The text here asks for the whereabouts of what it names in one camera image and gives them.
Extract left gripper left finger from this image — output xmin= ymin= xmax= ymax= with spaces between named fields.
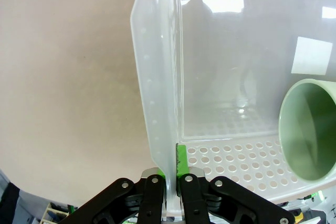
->
xmin=59 ymin=167 xmax=169 ymax=224

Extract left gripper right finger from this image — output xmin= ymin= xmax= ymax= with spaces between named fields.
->
xmin=174 ymin=142 xmax=296 ymax=224

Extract pale green plastic cup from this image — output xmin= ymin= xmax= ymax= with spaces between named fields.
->
xmin=278 ymin=78 xmax=336 ymax=183

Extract white perforated plastic basket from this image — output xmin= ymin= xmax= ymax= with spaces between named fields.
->
xmin=130 ymin=0 xmax=336 ymax=218

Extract wooden compartment rack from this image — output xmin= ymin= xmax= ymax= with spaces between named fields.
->
xmin=41 ymin=202 xmax=70 ymax=224

